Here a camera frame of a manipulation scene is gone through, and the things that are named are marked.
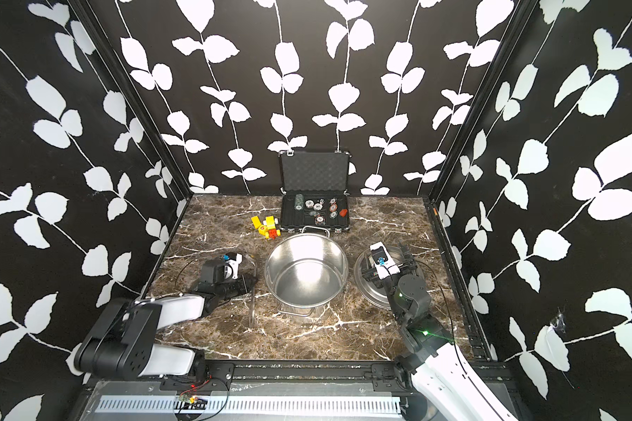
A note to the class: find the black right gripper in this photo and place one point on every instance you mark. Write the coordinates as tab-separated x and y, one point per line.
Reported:
410	260

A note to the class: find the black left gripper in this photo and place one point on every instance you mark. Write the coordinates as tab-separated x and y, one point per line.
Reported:
245	287

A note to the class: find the steel pot lid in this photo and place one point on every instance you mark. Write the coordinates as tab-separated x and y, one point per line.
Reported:
374	293

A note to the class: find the long metal spoon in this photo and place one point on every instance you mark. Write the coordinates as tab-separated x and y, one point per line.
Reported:
252	304

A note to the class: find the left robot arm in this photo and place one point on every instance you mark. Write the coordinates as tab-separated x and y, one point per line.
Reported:
122	343

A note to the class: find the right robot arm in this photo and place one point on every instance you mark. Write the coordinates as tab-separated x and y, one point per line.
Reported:
440	381

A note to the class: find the flat yellow toy brick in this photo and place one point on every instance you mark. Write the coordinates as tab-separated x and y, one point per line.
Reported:
256	222

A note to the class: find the large steel pot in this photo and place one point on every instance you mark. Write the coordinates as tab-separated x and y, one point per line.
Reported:
306	271

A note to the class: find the blue green chip stack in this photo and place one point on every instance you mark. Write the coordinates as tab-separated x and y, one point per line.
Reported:
299	202

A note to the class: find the black poker chip case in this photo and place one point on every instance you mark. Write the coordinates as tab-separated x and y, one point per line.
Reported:
322	178

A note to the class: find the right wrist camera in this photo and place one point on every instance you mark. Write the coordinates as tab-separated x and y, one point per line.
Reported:
384	264

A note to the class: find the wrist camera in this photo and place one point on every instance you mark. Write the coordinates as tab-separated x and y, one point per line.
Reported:
384	264
221	269

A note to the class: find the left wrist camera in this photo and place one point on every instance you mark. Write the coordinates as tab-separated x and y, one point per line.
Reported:
221	269

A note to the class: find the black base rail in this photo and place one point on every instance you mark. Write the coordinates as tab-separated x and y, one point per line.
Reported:
222	375

